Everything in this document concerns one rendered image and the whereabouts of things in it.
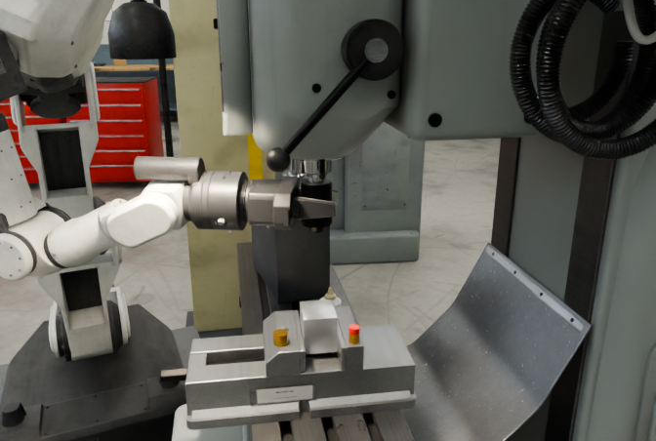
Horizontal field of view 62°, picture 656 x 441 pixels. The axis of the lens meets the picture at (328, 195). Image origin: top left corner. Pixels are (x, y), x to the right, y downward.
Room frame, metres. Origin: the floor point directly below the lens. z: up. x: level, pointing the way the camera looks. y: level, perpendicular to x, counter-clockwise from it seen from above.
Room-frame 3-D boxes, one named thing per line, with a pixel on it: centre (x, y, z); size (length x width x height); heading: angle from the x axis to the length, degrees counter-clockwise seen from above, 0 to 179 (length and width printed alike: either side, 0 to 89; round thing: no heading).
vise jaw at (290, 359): (0.76, 0.07, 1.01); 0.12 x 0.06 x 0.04; 8
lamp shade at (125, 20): (0.65, 0.21, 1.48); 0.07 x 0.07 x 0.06
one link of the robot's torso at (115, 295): (1.39, 0.67, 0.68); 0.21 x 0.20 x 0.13; 23
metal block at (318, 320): (0.77, 0.02, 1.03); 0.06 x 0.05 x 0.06; 8
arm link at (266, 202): (0.79, 0.11, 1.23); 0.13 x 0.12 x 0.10; 176
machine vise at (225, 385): (0.77, 0.05, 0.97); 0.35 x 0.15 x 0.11; 98
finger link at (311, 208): (0.75, 0.02, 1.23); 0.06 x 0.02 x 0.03; 86
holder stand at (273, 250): (1.17, 0.09, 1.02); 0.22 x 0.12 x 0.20; 21
